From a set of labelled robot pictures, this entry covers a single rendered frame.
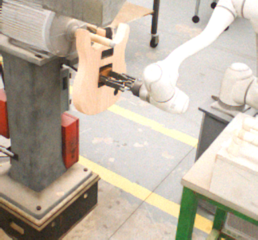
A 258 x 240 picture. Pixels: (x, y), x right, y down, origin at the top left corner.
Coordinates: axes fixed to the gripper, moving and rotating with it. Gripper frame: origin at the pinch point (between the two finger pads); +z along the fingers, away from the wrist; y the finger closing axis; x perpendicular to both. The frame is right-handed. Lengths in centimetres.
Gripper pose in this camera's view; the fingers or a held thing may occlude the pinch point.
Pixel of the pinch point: (105, 75)
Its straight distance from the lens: 196.6
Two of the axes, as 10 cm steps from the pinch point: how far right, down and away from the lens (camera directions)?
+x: 1.5, -9.1, -3.8
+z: -8.5, -3.1, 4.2
